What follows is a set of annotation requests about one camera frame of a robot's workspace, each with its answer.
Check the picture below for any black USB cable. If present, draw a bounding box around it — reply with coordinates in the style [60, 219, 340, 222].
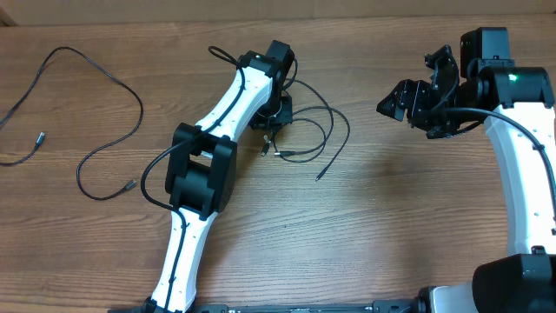
[281, 78, 352, 183]
[0, 46, 145, 202]
[260, 117, 335, 164]

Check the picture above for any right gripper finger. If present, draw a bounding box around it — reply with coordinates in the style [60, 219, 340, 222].
[376, 102, 407, 122]
[379, 80, 409, 107]

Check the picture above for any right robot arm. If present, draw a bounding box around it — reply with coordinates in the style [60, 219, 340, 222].
[372, 27, 555, 312]

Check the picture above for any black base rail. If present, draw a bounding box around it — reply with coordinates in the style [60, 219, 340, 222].
[108, 298, 431, 313]

